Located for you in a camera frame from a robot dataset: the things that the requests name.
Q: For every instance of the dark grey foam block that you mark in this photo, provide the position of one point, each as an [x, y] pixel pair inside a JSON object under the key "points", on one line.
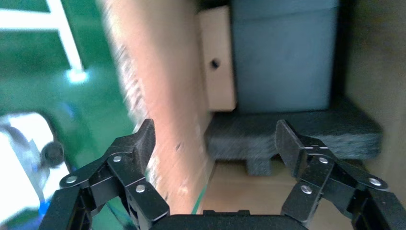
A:
{"points": [[333, 133]]}

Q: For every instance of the small brown cardboard box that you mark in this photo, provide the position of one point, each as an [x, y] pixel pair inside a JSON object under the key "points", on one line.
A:
{"points": [[219, 85]]}

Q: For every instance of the large brown cardboard box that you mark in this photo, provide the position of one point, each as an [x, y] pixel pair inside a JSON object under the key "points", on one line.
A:
{"points": [[165, 79]]}

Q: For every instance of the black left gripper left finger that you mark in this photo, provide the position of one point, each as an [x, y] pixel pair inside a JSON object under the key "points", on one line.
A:
{"points": [[127, 177]]}

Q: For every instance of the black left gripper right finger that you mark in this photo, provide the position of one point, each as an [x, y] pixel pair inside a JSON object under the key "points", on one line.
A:
{"points": [[320, 177]]}

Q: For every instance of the grey-blue foam block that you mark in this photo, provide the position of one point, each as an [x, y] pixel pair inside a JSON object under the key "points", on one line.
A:
{"points": [[282, 63]]}

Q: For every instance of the white robot base with wheel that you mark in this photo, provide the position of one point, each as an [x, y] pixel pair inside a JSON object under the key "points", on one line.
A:
{"points": [[19, 177]]}

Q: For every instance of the metal work table frame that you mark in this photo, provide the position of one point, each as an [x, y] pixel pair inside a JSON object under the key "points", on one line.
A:
{"points": [[68, 47]]}

